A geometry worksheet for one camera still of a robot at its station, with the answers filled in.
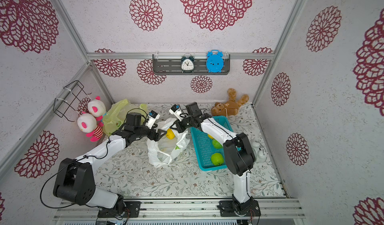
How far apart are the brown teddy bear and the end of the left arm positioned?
442 mm

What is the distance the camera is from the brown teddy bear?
108cm

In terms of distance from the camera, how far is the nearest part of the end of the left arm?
0.64 meters

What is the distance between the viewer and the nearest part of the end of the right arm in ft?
2.26
